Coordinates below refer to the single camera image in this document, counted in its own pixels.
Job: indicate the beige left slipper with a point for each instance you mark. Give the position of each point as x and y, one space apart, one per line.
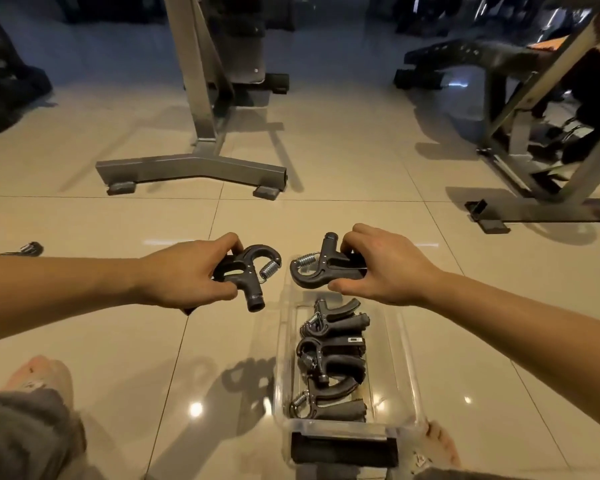
65 389

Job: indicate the dark dumbbell rack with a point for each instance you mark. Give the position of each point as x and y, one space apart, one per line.
430 14

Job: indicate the grey metal machine frame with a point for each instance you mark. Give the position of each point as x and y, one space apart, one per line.
555 212

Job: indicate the person's left hand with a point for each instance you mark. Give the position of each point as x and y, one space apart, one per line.
190 274

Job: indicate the beige right slipper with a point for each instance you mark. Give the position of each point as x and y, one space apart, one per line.
420 462

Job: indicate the clear plastic storage box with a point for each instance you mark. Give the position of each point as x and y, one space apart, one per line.
405 374

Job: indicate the person's left forearm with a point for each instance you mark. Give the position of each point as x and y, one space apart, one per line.
55 294

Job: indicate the person's right forearm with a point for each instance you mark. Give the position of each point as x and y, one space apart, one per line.
530 339

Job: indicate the black spring grip strengthener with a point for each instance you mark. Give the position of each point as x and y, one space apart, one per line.
340 362
340 410
337 324
245 272
320 272

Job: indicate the black weight bench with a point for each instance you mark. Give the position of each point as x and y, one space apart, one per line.
455 54

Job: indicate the beige slipper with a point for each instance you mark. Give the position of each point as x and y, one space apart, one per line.
420 462
65 389

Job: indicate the person's right hand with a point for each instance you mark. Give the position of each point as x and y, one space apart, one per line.
395 269

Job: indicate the grey metal rack stand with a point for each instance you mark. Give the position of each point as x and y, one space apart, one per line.
190 167

